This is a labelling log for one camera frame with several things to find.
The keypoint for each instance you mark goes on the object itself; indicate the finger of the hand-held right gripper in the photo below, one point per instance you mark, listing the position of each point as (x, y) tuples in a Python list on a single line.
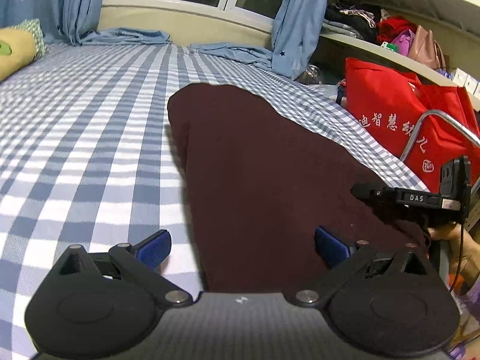
[(369, 192)]

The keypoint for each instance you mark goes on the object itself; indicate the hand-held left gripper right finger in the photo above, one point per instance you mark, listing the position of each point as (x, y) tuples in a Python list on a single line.
[(330, 245)]

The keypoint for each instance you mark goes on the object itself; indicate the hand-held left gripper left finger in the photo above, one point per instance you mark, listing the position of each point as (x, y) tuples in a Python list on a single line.
[(155, 248)]

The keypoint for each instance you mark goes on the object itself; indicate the maroon printed t-shirt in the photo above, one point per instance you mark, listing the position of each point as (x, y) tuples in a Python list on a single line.
[(270, 180)]

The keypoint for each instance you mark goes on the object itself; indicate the dark clothes pile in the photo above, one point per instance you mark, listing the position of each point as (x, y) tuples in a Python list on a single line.
[(356, 17)]

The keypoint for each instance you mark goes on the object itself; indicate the person's right hand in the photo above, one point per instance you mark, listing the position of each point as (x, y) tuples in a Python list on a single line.
[(468, 262)]

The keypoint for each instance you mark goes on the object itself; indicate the bent metal tube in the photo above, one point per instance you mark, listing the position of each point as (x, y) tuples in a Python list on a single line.
[(450, 118)]

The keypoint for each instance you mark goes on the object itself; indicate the red fabric tote bag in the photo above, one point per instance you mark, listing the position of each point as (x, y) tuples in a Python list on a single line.
[(382, 112), (467, 107)]

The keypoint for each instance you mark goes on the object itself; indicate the white small boxes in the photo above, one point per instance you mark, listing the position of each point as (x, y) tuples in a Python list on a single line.
[(465, 80)]

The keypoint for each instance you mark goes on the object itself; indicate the blue checkered bed sheet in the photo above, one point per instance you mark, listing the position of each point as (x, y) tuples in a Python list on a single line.
[(86, 138)]

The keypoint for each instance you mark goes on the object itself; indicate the clear plastic wrap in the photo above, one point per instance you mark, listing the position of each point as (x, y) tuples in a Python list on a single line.
[(311, 75)]

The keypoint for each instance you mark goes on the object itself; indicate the purple printed cloth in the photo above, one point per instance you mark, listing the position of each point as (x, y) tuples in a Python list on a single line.
[(468, 326)]

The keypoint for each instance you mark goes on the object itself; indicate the pink handbag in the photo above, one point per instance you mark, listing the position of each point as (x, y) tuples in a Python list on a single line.
[(425, 47)]

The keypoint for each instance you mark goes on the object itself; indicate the green and white toy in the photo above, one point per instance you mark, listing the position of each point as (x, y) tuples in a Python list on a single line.
[(389, 46)]

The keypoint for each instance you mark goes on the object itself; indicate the white shelf unit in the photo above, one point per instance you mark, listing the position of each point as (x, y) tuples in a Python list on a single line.
[(360, 40)]

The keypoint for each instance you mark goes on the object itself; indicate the purple handbag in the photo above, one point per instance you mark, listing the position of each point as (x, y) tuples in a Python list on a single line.
[(402, 41)]

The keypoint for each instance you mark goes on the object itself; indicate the folded grey jeans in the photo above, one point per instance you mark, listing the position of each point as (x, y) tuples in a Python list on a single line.
[(339, 29)]

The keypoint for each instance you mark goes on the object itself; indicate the red cloth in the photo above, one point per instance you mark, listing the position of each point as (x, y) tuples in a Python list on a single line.
[(395, 28)]

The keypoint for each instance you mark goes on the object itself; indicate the blue star print curtain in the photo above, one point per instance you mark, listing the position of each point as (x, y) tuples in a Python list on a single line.
[(80, 3), (296, 26)]

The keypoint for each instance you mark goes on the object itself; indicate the yellow avocado print pillow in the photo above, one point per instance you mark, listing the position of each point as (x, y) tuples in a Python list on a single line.
[(17, 50)]

